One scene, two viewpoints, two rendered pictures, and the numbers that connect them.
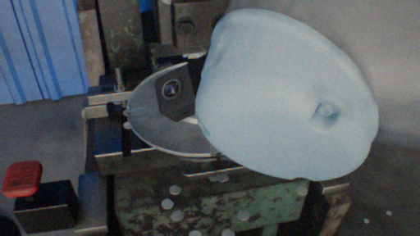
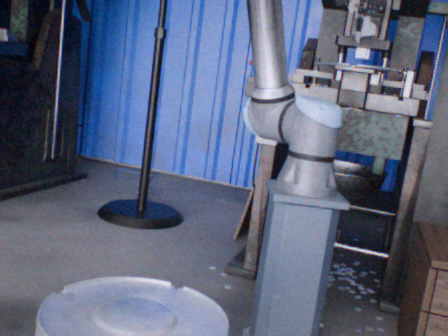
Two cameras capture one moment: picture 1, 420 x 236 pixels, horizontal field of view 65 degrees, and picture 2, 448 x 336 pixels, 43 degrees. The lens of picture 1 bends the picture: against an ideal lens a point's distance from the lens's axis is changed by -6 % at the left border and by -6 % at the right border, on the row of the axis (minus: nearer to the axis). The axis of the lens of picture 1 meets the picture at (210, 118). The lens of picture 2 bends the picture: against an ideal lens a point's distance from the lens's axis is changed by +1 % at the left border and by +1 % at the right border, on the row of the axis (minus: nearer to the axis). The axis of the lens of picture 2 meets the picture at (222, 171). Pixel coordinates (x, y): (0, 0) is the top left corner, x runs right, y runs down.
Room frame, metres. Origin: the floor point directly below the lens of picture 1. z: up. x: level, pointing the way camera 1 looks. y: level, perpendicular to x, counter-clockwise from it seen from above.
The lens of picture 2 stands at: (-1.45, -0.54, 0.73)
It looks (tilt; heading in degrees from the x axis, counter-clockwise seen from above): 11 degrees down; 27
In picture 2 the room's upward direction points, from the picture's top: 8 degrees clockwise
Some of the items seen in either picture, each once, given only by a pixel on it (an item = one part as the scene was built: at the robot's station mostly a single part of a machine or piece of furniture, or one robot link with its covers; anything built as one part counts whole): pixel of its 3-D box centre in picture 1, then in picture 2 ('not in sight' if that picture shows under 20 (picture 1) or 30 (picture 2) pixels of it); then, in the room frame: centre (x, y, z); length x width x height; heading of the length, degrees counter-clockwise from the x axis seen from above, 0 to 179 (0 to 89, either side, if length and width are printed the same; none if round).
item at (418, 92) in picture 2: not in sight; (405, 82); (0.69, -0.13, 0.76); 0.17 x 0.06 x 0.10; 102
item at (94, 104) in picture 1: (117, 87); (313, 70); (0.62, 0.20, 0.76); 0.17 x 0.06 x 0.10; 102
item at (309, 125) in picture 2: not in sight; (314, 125); (-0.11, -0.09, 0.62); 0.13 x 0.12 x 0.14; 72
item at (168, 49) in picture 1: (192, 34); (364, 47); (0.66, 0.04, 0.86); 0.20 x 0.16 x 0.05; 102
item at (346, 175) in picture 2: not in sight; (340, 179); (0.66, 0.04, 0.36); 0.34 x 0.34 x 0.10
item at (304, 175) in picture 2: not in sight; (308, 171); (-0.12, -0.09, 0.50); 0.15 x 0.15 x 0.10
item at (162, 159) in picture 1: (194, 107); (354, 98); (0.66, 0.04, 0.68); 0.45 x 0.30 x 0.06; 102
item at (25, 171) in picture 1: (29, 189); not in sight; (0.36, 0.31, 0.72); 0.07 x 0.06 x 0.08; 12
